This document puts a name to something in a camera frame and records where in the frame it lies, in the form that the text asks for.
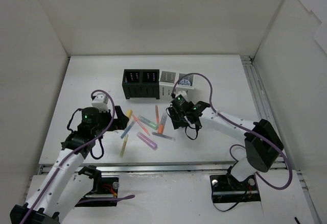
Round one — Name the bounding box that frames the yellow highlighter marker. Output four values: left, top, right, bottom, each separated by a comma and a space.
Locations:
127, 109, 133, 119

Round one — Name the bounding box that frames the blue highlighter pen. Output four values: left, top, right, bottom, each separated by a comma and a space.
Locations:
121, 120, 135, 139

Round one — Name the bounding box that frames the red thin pen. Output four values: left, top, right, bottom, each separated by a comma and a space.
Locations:
132, 114, 150, 136

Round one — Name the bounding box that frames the thin yellow highlighter pen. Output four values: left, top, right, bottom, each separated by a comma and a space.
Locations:
120, 134, 129, 158

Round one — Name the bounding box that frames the green highlighter marker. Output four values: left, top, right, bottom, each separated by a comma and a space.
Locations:
138, 116, 158, 130

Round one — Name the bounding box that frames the orange highlighter marker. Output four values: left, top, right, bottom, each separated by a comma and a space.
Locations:
157, 113, 168, 134

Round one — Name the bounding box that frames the orange thin pen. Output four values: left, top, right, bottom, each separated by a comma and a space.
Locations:
155, 105, 159, 125

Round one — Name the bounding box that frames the purple thin pen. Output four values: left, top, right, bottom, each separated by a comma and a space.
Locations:
151, 132, 175, 141

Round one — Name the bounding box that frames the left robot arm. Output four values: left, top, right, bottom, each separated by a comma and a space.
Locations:
10, 106, 129, 223

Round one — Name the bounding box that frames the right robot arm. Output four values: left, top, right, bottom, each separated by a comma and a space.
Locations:
168, 95, 288, 189

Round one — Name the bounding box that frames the pink purple highlighter marker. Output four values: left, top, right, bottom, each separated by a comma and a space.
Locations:
137, 132, 157, 150

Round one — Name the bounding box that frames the white slotted organizer box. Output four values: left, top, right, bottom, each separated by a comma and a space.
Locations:
159, 71, 194, 100

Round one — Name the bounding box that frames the black slotted organizer box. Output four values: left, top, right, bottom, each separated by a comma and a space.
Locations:
122, 69, 160, 99

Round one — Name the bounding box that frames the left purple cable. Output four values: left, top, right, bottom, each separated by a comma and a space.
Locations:
15, 89, 135, 224

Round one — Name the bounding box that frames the purple cable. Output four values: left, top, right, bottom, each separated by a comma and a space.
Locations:
172, 73, 293, 190
15, 89, 135, 224

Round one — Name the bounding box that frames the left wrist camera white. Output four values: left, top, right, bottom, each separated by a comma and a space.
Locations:
91, 93, 109, 113

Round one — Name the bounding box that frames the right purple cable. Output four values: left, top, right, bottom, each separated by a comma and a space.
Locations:
172, 73, 293, 190

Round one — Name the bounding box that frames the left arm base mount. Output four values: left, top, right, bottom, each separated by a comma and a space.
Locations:
75, 165, 119, 207

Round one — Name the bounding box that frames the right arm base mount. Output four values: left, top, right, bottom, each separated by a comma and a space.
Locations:
209, 175, 261, 212

